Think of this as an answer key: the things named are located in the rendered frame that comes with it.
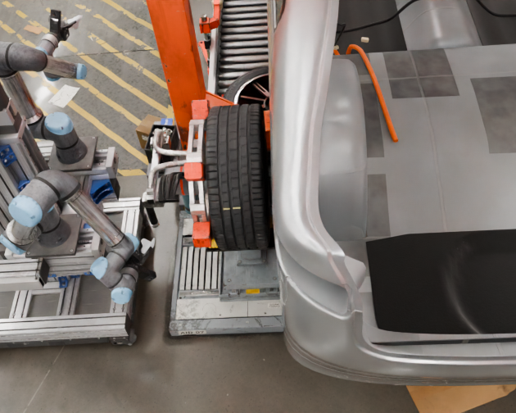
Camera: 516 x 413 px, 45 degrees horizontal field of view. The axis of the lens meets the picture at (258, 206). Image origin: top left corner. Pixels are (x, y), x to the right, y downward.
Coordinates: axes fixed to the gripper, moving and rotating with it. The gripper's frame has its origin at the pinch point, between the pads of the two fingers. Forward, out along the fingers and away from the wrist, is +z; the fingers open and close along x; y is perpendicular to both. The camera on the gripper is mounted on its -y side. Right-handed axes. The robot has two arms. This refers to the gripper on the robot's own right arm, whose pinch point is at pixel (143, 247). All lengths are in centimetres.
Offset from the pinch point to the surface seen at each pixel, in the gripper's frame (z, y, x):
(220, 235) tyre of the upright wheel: 0.9, -15.7, -31.0
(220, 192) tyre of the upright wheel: 2.1, 0.6, -44.6
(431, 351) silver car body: -73, -52, -97
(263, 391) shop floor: -5, -99, 11
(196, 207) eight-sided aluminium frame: 3.4, 0.1, -30.9
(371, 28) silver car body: 143, -24, -117
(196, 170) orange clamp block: 2.9, 14.0, -42.8
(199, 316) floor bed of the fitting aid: 28, -63, 28
